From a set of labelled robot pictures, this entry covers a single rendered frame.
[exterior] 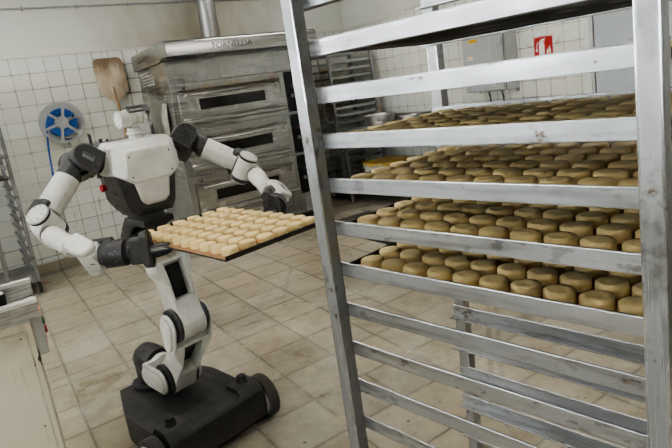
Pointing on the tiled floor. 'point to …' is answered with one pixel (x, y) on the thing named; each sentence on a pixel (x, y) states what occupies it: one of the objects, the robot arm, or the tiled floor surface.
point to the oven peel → (111, 78)
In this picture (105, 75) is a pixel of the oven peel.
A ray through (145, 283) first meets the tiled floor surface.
